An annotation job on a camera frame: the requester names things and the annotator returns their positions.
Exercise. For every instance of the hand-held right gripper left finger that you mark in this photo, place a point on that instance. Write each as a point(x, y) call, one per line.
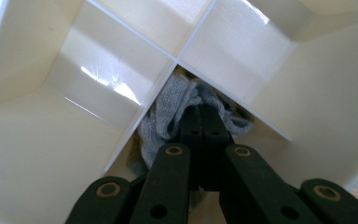
point(191, 140)

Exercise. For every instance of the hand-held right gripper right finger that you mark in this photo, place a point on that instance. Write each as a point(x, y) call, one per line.
point(214, 137)

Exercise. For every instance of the grey sock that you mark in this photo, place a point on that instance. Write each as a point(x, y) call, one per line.
point(171, 105)

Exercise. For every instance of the white divided storage box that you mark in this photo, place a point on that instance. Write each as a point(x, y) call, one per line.
point(43, 140)

